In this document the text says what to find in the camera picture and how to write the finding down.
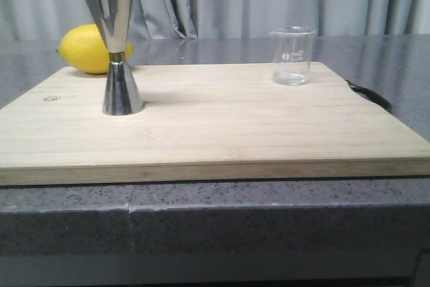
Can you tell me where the clear glass beaker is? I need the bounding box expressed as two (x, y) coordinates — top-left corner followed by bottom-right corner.
(270, 26), (316, 86)

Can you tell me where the steel hourglass jigger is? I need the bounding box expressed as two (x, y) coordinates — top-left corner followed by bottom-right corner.
(85, 0), (143, 116)

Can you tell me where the light wooden cutting board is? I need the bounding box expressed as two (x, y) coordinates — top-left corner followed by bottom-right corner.
(1, 63), (429, 186)

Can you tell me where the yellow lemon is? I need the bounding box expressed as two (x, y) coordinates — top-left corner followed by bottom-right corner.
(55, 24), (134, 75)

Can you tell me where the black cutting board handle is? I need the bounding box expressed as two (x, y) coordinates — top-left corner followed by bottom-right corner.
(345, 79), (392, 113)

